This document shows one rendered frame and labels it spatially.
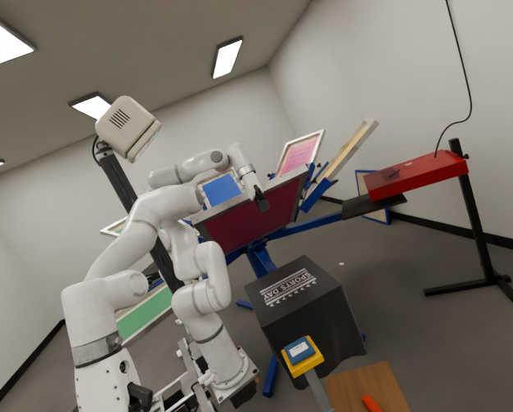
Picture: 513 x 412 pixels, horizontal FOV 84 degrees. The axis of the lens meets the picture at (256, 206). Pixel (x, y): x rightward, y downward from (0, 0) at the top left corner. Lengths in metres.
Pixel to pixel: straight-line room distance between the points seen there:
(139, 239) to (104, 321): 0.22
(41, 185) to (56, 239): 1.03
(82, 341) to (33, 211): 6.01
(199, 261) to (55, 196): 5.65
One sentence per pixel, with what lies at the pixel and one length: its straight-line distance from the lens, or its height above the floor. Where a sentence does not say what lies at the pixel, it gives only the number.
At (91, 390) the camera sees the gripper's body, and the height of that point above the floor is 1.49.
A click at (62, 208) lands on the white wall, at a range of 6.37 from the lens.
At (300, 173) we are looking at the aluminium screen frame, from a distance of 1.33.
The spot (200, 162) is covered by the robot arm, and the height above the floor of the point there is 1.76.
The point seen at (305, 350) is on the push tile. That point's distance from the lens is 1.21.
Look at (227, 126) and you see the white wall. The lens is 5.93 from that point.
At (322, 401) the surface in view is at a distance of 1.38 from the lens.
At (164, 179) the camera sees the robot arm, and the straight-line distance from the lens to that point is 1.17.
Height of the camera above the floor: 1.75
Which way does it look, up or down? 12 degrees down
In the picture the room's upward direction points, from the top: 24 degrees counter-clockwise
